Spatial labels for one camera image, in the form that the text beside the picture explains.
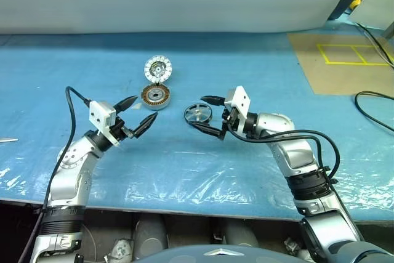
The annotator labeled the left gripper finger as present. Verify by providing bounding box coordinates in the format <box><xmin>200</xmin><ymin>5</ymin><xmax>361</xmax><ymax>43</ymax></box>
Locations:
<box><xmin>114</xmin><ymin>95</ymin><xmax>138</xmax><ymax>113</ymax></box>
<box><xmin>131</xmin><ymin>112</ymin><xmax>159</xmax><ymax>139</ymax></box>

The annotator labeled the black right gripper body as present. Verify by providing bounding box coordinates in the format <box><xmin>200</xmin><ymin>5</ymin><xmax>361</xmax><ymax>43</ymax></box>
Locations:
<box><xmin>220</xmin><ymin>105</ymin><xmax>244</xmax><ymax>140</ymax></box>

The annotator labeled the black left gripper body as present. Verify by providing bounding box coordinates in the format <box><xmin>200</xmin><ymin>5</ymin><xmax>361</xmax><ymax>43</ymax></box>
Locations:
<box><xmin>107</xmin><ymin>116</ymin><xmax>138</xmax><ymax>145</ymax></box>

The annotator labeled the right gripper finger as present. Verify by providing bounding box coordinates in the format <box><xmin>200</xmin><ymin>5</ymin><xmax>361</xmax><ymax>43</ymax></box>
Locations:
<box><xmin>199</xmin><ymin>94</ymin><xmax>226</xmax><ymax>107</ymax></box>
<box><xmin>191</xmin><ymin>122</ymin><xmax>227</xmax><ymax>142</ymax></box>

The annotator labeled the black spoked motor cover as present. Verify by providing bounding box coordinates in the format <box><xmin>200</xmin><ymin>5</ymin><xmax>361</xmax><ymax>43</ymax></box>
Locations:
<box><xmin>183</xmin><ymin>103</ymin><xmax>213</xmax><ymax>125</ymax></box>

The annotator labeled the silver motor stator housing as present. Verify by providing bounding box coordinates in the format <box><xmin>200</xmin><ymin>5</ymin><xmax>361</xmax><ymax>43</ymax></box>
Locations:
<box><xmin>140</xmin><ymin>84</ymin><xmax>172</xmax><ymax>111</ymax></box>

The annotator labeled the motor disc with white segments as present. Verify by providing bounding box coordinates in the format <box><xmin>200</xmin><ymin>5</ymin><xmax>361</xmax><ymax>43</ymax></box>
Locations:
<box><xmin>143</xmin><ymin>55</ymin><xmax>172</xmax><ymax>84</ymax></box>

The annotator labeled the blue foam table mat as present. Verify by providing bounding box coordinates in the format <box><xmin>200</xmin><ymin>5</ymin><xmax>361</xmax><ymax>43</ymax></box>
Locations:
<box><xmin>0</xmin><ymin>18</ymin><xmax>394</xmax><ymax>222</ymax></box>

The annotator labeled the clear plastic film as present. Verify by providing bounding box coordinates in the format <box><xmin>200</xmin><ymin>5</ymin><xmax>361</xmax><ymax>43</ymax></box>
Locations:
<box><xmin>0</xmin><ymin>142</ymin><xmax>394</xmax><ymax>214</ymax></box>

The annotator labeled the brown cardboard sheet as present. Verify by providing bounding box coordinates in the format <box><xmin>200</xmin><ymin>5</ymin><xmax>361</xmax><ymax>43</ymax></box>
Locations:
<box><xmin>287</xmin><ymin>31</ymin><xmax>394</xmax><ymax>95</ymax></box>

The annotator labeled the grey rounded cylinder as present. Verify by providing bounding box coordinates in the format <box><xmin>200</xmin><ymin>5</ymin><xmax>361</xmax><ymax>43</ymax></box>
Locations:
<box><xmin>220</xmin><ymin>219</ymin><xmax>259</xmax><ymax>247</ymax></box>
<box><xmin>134</xmin><ymin>216</ymin><xmax>169</xmax><ymax>259</ymax></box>

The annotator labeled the grey robot torso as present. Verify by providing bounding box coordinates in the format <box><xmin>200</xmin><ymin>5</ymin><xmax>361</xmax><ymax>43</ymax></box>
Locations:
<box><xmin>132</xmin><ymin>243</ymin><xmax>312</xmax><ymax>263</ymax></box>

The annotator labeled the white flat panel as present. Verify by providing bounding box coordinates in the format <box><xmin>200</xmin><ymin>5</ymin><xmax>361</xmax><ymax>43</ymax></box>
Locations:
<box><xmin>350</xmin><ymin>0</ymin><xmax>394</xmax><ymax>30</ymax></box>

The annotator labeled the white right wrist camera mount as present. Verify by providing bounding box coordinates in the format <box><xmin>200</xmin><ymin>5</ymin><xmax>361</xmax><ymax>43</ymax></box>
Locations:
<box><xmin>223</xmin><ymin>85</ymin><xmax>252</xmax><ymax>133</ymax></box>

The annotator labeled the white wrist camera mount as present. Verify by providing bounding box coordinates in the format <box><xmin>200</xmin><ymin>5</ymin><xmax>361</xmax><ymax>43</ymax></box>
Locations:
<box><xmin>88</xmin><ymin>100</ymin><xmax>123</xmax><ymax>147</ymax></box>
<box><xmin>223</xmin><ymin>85</ymin><xmax>252</xmax><ymax>133</ymax></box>

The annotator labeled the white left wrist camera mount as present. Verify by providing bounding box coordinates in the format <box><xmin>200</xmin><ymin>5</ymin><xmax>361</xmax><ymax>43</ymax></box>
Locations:
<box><xmin>88</xmin><ymin>100</ymin><xmax>123</xmax><ymax>147</ymax></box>

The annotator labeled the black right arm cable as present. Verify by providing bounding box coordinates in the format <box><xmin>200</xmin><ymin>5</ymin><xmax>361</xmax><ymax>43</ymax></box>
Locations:
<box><xmin>227</xmin><ymin>127</ymin><xmax>342</xmax><ymax>185</ymax></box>

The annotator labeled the black cable on table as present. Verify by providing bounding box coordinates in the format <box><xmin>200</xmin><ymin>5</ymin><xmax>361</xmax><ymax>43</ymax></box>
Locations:
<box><xmin>353</xmin><ymin>90</ymin><xmax>394</xmax><ymax>136</ymax></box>

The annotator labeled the thin grey cable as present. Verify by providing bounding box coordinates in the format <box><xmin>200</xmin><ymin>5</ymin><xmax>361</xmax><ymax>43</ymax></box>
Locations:
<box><xmin>356</xmin><ymin>22</ymin><xmax>394</xmax><ymax>68</ymax></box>

